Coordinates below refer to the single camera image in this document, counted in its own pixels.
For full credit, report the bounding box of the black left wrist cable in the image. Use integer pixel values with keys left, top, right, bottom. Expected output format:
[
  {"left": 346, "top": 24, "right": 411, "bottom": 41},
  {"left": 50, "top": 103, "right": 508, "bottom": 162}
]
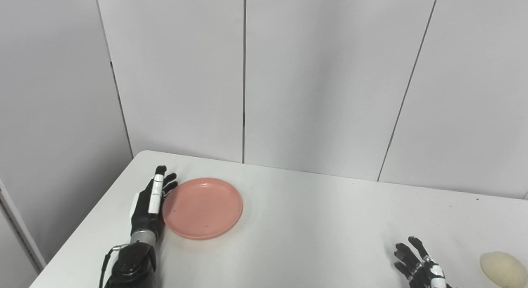
[{"left": 98, "top": 244, "right": 128, "bottom": 288}]

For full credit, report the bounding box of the cream steamed bun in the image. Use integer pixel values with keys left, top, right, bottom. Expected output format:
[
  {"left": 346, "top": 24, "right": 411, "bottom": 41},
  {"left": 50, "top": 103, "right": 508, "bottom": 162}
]
[{"left": 479, "top": 251, "right": 528, "bottom": 288}]

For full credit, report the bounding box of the pink round plate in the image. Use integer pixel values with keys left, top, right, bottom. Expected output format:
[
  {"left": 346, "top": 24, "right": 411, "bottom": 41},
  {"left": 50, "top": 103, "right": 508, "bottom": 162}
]
[{"left": 162, "top": 178, "right": 244, "bottom": 240}]

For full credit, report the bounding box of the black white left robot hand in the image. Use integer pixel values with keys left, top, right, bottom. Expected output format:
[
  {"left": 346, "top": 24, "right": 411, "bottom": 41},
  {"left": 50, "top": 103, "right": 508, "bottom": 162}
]
[{"left": 130, "top": 165, "right": 179, "bottom": 244}]

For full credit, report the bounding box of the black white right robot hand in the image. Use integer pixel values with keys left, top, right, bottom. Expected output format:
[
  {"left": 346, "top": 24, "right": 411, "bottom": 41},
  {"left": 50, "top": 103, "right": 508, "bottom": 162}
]
[{"left": 393, "top": 236, "right": 455, "bottom": 288}]

